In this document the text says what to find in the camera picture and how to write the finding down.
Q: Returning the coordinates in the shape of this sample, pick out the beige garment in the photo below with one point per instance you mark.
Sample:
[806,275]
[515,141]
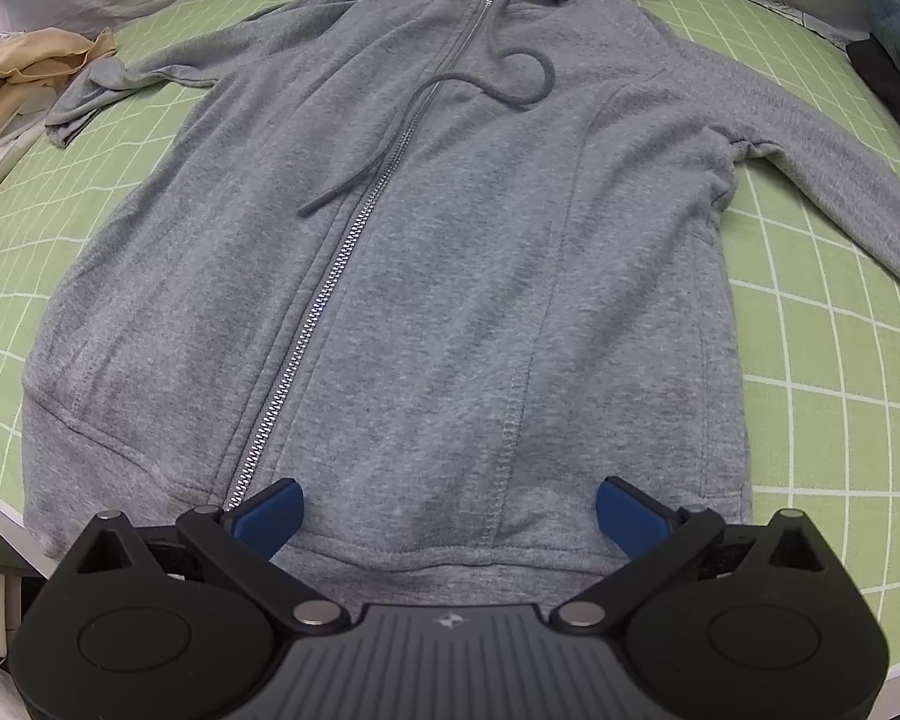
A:
[15,67]

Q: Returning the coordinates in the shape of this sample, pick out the folded black garment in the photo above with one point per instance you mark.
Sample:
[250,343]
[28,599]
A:
[892,82]

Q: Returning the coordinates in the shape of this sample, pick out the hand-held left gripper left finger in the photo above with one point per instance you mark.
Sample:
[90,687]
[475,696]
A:
[270,514]

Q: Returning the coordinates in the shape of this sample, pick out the white garment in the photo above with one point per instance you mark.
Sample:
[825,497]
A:
[0,165]

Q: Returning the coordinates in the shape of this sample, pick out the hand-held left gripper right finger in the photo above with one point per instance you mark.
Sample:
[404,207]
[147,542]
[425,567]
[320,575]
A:
[626,514]

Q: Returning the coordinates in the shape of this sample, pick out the grey zip hoodie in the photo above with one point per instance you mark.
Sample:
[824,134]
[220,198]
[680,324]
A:
[457,315]

